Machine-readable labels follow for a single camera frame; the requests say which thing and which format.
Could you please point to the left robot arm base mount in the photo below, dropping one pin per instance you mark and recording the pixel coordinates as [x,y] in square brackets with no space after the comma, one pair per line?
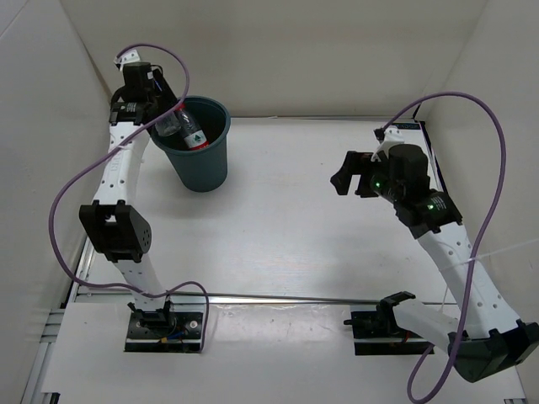
[165,331]

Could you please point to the dark teal plastic bin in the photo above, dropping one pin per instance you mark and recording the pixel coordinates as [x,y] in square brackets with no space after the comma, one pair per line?
[205,169]

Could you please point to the blue label water bottle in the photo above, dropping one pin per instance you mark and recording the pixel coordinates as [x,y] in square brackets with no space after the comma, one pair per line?
[168,125]

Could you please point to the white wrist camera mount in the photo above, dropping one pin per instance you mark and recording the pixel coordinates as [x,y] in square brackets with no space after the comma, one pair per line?
[128,57]
[387,138]

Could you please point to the red label water bottle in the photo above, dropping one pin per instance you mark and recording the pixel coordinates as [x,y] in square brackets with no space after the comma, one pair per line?
[193,135]

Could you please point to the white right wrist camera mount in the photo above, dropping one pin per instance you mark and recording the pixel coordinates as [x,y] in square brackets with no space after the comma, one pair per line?
[387,138]

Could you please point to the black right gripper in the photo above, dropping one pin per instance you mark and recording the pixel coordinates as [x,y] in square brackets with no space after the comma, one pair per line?
[354,164]

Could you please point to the aluminium table frame rail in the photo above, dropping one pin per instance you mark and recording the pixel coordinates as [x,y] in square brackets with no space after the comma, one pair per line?
[33,391]

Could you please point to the right robot arm base mount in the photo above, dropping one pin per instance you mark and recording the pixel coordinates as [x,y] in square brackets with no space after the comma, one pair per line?
[373,337]

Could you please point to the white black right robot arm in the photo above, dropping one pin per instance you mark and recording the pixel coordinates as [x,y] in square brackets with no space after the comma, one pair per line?
[494,337]

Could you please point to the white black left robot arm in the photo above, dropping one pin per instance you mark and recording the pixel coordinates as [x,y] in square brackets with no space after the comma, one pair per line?
[113,225]

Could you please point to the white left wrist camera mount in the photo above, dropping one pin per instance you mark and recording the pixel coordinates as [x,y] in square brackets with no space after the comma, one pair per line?
[128,57]

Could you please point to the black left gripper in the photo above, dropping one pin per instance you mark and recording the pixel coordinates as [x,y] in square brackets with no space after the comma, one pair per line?
[167,98]

